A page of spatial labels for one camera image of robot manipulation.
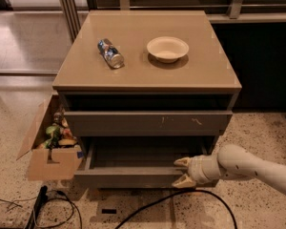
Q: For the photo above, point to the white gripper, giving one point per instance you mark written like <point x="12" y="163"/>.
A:
<point x="195" y="170"/>

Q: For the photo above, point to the grey drawer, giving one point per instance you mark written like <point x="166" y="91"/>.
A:
<point x="146" y="162"/>
<point x="135" y="123"/>

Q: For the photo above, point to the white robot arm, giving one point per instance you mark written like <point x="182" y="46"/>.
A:
<point x="229" y="163"/>

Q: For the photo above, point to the grey top drawer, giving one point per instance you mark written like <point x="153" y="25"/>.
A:
<point x="135" y="123"/>

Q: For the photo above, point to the grey drawer cabinet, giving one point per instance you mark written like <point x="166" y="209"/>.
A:
<point x="202" y="80"/>

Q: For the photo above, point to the black tape floor marker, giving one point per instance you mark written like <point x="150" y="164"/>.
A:
<point x="108" y="211"/>

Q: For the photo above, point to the white paper bowl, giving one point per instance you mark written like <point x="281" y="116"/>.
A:
<point x="167" y="49"/>

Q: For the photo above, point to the cardboard box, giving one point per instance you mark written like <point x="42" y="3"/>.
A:
<point x="46" y="164"/>

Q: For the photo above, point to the toy food items in box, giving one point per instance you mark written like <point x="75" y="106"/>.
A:
<point x="59" y="134"/>

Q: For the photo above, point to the blue silver soda can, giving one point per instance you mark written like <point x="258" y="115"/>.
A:
<point x="110" y="53"/>

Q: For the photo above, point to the black power strip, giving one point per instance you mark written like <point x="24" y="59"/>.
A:
<point x="39" y="202"/>

